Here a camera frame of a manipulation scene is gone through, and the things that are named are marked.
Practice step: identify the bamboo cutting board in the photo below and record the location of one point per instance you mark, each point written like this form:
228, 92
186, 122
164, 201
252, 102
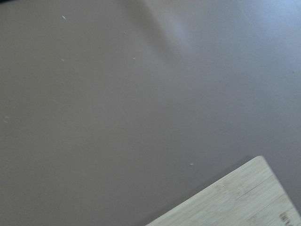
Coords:
251, 195

